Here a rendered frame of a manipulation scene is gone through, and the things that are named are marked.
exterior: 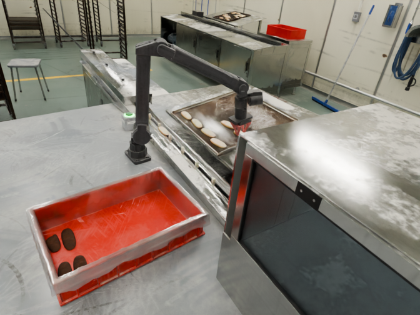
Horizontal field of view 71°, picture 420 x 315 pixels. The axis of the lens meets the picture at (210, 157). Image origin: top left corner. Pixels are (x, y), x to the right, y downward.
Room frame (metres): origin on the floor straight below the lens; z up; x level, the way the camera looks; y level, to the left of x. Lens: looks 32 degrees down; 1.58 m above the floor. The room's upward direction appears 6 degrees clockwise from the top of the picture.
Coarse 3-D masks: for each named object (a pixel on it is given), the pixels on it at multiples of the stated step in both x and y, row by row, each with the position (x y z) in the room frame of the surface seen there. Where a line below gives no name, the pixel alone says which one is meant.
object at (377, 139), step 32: (288, 128) 0.61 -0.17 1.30; (320, 128) 0.63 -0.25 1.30; (352, 128) 0.64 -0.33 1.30; (384, 128) 0.66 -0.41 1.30; (416, 128) 0.68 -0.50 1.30; (256, 160) 0.50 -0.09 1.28; (288, 160) 0.47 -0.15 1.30; (320, 160) 0.48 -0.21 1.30; (352, 160) 0.49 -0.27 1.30; (384, 160) 0.51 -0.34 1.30; (416, 160) 0.52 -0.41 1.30; (320, 192) 0.38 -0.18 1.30; (352, 192) 0.39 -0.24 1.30; (384, 192) 0.40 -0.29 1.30; (416, 192) 0.40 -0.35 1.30; (352, 224) 0.32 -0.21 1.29; (384, 224) 0.32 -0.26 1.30; (416, 224) 0.32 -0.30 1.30; (224, 256) 0.54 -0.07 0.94; (384, 256) 0.28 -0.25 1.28; (416, 256) 0.26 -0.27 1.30; (224, 288) 0.52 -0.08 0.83; (256, 288) 0.44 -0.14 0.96; (416, 288) 0.24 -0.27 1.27
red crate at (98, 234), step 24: (96, 216) 0.76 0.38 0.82; (120, 216) 0.77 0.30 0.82; (144, 216) 0.78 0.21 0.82; (168, 216) 0.79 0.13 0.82; (96, 240) 0.65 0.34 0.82; (120, 240) 0.66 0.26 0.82; (192, 240) 0.69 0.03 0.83; (72, 264) 0.55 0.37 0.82; (120, 264) 0.53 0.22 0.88; (144, 264) 0.57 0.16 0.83; (96, 288) 0.48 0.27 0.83
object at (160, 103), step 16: (160, 96) 1.99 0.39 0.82; (176, 96) 2.02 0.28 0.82; (192, 96) 2.05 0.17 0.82; (160, 112) 1.71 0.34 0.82; (176, 128) 1.51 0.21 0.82; (192, 144) 1.34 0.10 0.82; (192, 160) 1.19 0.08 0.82; (208, 160) 1.21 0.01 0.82; (208, 176) 1.07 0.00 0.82; (224, 176) 1.08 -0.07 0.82; (224, 192) 0.97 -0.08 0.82
